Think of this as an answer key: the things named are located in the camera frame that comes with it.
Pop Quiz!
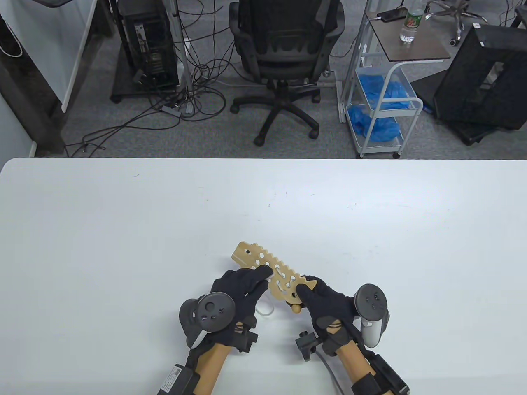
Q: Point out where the person's right hand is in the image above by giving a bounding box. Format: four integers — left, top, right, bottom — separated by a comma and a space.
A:
296, 276, 364, 356

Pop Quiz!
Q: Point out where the black wheeled platform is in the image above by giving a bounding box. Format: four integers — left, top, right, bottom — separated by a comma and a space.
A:
110, 53, 182, 103

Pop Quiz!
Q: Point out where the grey white hand controller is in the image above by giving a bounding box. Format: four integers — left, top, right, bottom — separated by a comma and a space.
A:
178, 292, 236, 349
354, 284, 389, 348

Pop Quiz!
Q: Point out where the black right forearm box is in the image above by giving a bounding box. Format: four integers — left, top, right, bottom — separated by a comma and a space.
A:
364, 354, 410, 395

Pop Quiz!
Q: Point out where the black right arm strap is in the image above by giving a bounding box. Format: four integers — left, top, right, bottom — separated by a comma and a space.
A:
352, 376, 381, 395

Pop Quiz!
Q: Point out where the black computer tower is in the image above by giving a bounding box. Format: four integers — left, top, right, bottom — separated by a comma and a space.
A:
119, 0, 180, 89

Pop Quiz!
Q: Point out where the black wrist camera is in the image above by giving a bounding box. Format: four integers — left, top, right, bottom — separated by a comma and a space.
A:
295, 331, 319, 362
235, 325, 259, 353

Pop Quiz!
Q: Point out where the chrome chair base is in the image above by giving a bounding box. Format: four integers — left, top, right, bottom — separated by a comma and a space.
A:
424, 0, 490, 46

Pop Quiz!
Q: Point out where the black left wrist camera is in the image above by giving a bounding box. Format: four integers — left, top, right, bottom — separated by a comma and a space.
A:
235, 325, 259, 353

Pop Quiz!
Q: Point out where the black left forearm box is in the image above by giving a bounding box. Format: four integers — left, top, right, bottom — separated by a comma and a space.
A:
156, 364, 200, 395

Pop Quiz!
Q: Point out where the black mesh box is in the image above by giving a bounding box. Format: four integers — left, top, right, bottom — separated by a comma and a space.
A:
434, 24, 527, 132

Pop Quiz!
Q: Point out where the blue gloves pile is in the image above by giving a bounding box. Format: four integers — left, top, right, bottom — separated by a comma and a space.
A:
358, 74, 415, 111
348, 106, 402, 142

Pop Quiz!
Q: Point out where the grey right wrist cable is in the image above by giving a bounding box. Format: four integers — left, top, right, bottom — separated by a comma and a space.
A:
317, 352, 344, 395

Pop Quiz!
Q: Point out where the white rope with wooden needle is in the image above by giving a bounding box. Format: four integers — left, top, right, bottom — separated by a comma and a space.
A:
255, 267, 304, 317

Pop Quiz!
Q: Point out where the brown side table top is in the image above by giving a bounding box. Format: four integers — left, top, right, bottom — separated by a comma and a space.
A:
366, 12, 452, 62

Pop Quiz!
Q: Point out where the black phone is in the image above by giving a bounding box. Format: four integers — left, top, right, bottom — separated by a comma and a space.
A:
377, 8, 408, 22

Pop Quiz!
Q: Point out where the grey white left hand controller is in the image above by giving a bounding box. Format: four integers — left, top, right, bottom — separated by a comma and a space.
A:
178, 292, 236, 349

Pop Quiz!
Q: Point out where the silver metal pole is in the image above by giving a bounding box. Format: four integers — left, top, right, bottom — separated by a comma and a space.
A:
171, 0, 194, 116

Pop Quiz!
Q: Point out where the white board panel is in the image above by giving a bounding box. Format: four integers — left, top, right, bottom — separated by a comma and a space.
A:
0, 0, 99, 112

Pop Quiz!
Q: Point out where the tangle of black cables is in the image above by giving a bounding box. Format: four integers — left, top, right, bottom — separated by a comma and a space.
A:
66, 0, 247, 157

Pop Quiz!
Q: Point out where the person's right forearm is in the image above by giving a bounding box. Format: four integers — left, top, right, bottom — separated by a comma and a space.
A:
338, 342, 375, 385

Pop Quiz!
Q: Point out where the person's left hand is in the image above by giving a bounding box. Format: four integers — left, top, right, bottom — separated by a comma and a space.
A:
206, 265, 274, 349

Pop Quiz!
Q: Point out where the white rolling cart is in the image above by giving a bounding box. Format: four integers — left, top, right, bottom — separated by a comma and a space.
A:
338, 8, 424, 159

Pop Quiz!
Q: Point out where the person's left forearm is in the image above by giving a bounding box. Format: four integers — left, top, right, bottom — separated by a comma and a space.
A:
194, 342, 231, 395

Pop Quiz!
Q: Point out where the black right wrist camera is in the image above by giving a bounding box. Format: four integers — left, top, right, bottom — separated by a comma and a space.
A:
295, 331, 319, 362

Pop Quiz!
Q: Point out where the black office chair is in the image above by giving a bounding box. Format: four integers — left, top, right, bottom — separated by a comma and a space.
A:
229, 0, 346, 146

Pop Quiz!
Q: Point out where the wooden crocodile lacing toy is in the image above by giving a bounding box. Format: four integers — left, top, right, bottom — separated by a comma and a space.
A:
231, 242, 317, 307

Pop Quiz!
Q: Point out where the black flat stand base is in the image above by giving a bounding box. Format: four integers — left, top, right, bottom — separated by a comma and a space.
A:
411, 73, 511, 146

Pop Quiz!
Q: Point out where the grey white right hand controller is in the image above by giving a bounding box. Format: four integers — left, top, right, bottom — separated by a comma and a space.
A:
354, 284, 389, 348

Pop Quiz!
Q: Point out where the clear plastic water bottle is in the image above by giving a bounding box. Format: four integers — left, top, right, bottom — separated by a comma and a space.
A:
399, 0, 426, 44

